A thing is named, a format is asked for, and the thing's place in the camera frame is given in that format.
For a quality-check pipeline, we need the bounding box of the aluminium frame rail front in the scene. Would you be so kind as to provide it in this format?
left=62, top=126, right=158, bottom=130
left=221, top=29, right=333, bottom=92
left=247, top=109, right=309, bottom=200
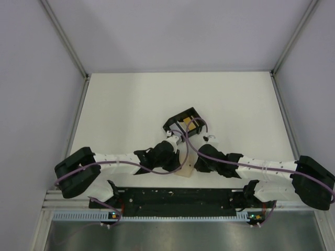
left=42, top=190, right=315, bottom=211

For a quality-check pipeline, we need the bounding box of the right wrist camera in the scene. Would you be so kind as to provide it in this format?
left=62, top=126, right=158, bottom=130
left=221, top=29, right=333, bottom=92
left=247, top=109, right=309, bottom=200
left=203, top=135, right=219, bottom=148

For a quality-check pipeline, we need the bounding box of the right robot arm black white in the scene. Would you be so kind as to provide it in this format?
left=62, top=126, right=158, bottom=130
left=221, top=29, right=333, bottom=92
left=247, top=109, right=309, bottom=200
left=195, top=144, right=334, bottom=211

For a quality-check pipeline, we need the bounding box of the aluminium corner post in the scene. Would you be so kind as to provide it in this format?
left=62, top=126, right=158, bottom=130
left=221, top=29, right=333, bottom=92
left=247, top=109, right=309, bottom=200
left=271, top=0, right=321, bottom=76
left=38, top=0, right=89, bottom=79

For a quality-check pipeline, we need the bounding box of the right aluminium corner post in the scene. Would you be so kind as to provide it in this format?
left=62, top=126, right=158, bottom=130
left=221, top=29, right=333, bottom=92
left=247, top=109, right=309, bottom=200
left=271, top=0, right=321, bottom=76

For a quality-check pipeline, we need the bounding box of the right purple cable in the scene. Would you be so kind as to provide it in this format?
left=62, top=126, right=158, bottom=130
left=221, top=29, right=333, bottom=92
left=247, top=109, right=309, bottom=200
left=184, top=118, right=335, bottom=227

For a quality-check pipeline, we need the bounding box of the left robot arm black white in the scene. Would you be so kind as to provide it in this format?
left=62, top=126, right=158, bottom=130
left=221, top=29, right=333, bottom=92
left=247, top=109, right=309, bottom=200
left=54, top=136, right=181, bottom=208

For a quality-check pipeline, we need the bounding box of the grey slotted cable duct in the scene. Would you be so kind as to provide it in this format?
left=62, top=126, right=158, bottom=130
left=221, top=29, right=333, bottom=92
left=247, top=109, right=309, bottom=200
left=52, top=211, right=261, bottom=223

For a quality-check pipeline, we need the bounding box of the black card holder box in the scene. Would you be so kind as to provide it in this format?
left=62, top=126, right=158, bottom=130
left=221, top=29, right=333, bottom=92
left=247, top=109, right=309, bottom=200
left=162, top=107, right=205, bottom=138

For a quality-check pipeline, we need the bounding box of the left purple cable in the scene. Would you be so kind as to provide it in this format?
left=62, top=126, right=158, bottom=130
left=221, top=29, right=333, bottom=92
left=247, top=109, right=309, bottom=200
left=53, top=129, right=189, bottom=228

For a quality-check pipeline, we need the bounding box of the left aluminium corner post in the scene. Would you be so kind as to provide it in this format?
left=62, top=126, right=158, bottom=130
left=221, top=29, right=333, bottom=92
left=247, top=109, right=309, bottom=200
left=38, top=0, right=89, bottom=79

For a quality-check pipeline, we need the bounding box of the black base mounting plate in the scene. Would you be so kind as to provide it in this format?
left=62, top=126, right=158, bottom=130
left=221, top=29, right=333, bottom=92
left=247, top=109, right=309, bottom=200
left=105, top=187, right=274, bottom=217

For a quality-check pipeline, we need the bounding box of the beige card stack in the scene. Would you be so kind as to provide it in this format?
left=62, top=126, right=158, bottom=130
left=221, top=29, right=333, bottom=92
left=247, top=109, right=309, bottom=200
left=174, top=153, right=197, bottom=178

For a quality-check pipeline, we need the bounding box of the purple cable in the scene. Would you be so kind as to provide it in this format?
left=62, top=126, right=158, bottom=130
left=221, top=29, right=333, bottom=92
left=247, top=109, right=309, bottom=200
left=53, top=129, right=189, bottom=228
left=184, top=118, right=335, bottom=227

